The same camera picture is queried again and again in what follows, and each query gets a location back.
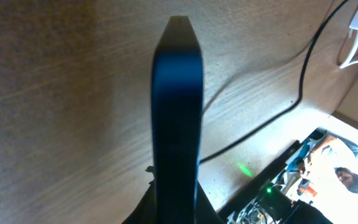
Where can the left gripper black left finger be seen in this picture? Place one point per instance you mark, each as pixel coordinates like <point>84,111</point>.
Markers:
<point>145,212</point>

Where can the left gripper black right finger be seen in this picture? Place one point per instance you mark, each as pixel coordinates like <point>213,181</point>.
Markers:
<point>204,211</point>

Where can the blue smartphone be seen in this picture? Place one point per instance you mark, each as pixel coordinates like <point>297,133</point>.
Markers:
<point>176,108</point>

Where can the person in background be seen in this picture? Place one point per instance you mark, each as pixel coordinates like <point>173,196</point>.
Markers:
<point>330,166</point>

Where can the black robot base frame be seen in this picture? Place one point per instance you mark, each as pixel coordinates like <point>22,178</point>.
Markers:
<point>278,193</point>

